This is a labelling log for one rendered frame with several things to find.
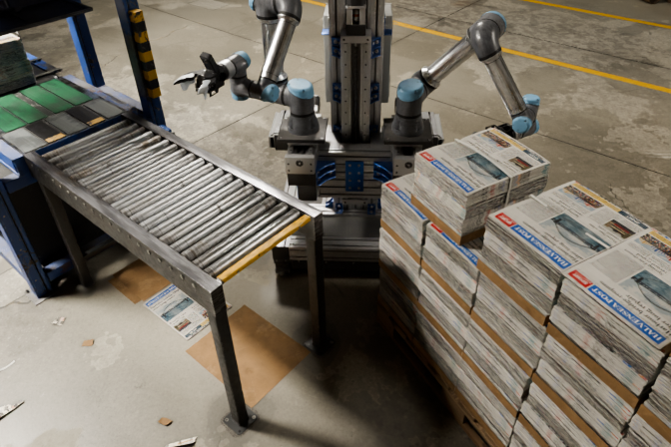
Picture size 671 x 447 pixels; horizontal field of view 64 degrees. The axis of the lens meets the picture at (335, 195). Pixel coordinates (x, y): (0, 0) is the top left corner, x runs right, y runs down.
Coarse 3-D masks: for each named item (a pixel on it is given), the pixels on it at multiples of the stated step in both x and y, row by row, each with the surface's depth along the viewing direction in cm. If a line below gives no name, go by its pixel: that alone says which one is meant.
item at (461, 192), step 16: (448, 144) 195; (416, 160) 191; (432, 160) 186; (448, 160) 186; (464, 160) 187; (416, 176) 196; (432, 176) 185; (448, 176) 179; (464, 176) 179; (480, 176) 179; (496, 176) 179; (416, 192) 199; (432, 192) 189; (448, 192) 180; (464, 192) 172; (480, 192) 173; (496, 192) 178; (432, 208) 192; (448, 208) 184; (464, 208) 176; (480, 208) 179; (496, 208) 184; (448, 224) 187; (464, 224) 180; (480, 224) 185
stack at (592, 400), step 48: (384, 192) 216; (384, 240) 230; (432, 240) 197; (480, 240) 187; (384, 288) 247; (432, 288) 205; (480, 288) 179; (432, 336) 220; (480, 336) 186; (528, 336) 164; (432, 384) 233; (480, 384) 196; (528, 384) 172; (576, 384) 151; (480, 432) 206; (528, 432) 179; (576, 432) 156; (624, 432) 142
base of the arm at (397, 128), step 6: (396, 114) 247; (420, 114) 246; (396, 120) 248; (402, 120) 245; (408, 120) 244; (414, 120) 245; (420, 120) 247; (396, 126) 248; (402, 126) 246; (408, 126) 245; (414, 126) 245; (420, 126) 248; (396, 132) 248; (402, 132) 247; (408, 132) 246; (414, 132) 246; (420, 132) 248
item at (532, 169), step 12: (480, 132) 202; (492, 132) 201; (480, 144) 195; (492, 144) 195; (504, 144) 194; (516, 144) 194; (492, 156) 189; (504, 156) 188; (516, 156) 188; (528, 156) 188; (540, 156) 188; (516, 168) 182; (528, 168) 182; (540, 168) 184; (528, 180) 184; (540, 180) 188; (516, 192) 184; (528, 192) 188; (540, 192) 193
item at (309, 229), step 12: (132, 120) 269; (144, 120) 269; (156, 132) 259; (168, 132) 259; (180, 144) 250; (192, 144) 249; (204, 156) 241; (216, 156) 241; (216, 168) 236; (228, 168) 233; (252, 180) 225; (264, 192) 219; (276, 192) 218; (288, 204) 211; (300, 204) 211; (312, 216) 205; (300, 228) 214; (312, 228) 209
